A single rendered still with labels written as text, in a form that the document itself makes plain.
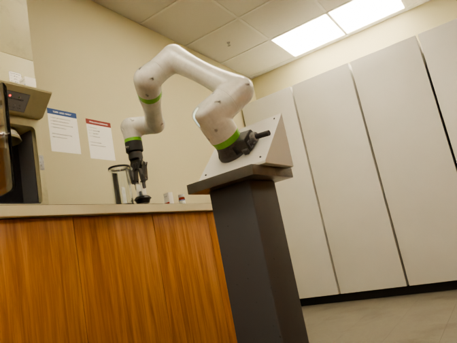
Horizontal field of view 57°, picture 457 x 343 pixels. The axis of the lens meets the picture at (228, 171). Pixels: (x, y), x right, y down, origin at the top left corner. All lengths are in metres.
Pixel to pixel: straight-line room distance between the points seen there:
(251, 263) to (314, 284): 2.73
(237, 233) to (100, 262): 0.57
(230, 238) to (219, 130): 0.42
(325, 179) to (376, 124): 0.70
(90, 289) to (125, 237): 0.29
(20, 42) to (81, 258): 1.09
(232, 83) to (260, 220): 0.55
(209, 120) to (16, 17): 1.15
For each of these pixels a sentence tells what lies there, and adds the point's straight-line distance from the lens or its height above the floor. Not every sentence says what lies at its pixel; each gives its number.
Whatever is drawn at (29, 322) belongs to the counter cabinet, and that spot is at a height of 0.55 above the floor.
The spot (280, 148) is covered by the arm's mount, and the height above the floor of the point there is 1.01.
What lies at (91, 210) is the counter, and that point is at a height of 0.91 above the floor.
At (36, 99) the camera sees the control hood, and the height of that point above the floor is 1.47.
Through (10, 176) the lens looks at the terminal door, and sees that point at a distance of 1.63.
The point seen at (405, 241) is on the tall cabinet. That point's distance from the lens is 4.03.
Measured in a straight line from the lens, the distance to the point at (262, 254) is 1.60.
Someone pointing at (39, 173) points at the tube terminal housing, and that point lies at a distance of 2.08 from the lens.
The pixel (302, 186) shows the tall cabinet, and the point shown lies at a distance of 4.29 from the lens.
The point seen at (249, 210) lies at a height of 0.78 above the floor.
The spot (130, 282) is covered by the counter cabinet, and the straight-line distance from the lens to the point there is 1.92.
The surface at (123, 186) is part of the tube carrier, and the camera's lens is 2.13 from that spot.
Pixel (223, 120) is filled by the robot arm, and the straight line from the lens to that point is 1.66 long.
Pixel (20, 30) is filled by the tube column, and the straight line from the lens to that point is 2.34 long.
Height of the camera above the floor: 0.64
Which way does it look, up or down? 11 degrees up
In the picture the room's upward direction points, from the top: 11 degrees counter-clockwise
